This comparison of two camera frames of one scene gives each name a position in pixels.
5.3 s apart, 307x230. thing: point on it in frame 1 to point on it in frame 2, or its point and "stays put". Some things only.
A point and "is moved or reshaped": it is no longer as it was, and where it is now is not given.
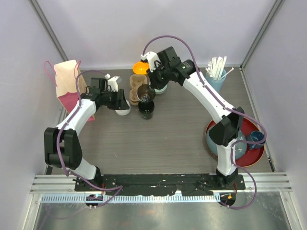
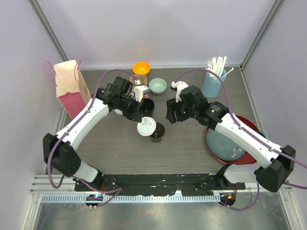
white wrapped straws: x=215 y=67 stays put
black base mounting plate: x=158 y=184 stays put
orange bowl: x=140 y=68 stays put
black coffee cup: x=145 y=93 to x=159 y=131
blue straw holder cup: x=216 y=84 stays put
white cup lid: x=124 y=112 is moved or reshaped
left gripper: x=120 y=104 to x=135 y=114
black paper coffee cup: x=146 y=109 stays put
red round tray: x=251 y=156 stays put
